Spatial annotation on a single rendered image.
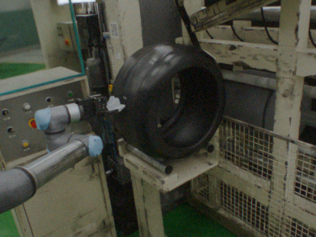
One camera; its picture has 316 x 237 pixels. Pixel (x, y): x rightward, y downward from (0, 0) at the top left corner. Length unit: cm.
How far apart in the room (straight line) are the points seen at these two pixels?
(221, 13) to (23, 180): 116
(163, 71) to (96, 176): 98
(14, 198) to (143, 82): 67
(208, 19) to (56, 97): 92
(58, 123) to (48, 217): 95
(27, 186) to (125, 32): 97
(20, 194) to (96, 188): 123
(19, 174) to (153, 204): 129
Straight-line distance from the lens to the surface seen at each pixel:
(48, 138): 120
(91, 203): 211
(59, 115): 118
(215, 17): 163
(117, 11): 159
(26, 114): 179
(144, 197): 198
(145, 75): 128
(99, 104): 125
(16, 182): 87
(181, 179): 157
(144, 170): 158
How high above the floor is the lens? 169
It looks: 23 degrees down
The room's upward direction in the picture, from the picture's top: 6 degrees counter-clockwise
